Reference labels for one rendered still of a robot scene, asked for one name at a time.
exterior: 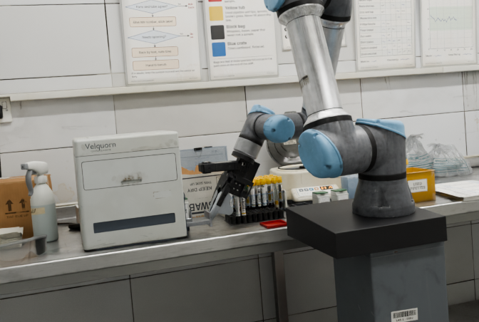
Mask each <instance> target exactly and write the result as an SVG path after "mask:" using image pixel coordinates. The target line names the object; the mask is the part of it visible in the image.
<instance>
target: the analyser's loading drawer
mask: <svg viewBox="0 0 479 322"><path fill-rule="evenodd" d="M204 215H205V216H204V217H196V218H192V211H191V210H190V218H188V219H186V220H187V227H193V226H199V225H204V224H207V225H208V226H210V227H212V213H211V212H209V211H207V210H206V209H204Z"/></svg>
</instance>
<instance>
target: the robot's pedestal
mask: <svg viewBox="0 0 479 322"><path fill-rule="evenodd" d="M333 259H334V278H335V288H336V307H337V317H338V322H449V319H448V297H447V285H446V273H445V251H444V241H442V242H437V243H432V244H424V245H420V246H412V247H407V248H402V249H394V250H390V251H382V252H377V253H372V254H365V255H361V256H353V257H348V258H343V259H335V258H333Z"/></svg>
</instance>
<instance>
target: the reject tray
mask: <svg viewBox="0 0 479 322"><path fill-rule="evenodd" d="M259 225H261V226H263V227H265V228H267V229H271V228H277V227H286V226H287V222H286V221H284V220H281V219H278V220H273V221H268V222H260V223H259Z"/></svg>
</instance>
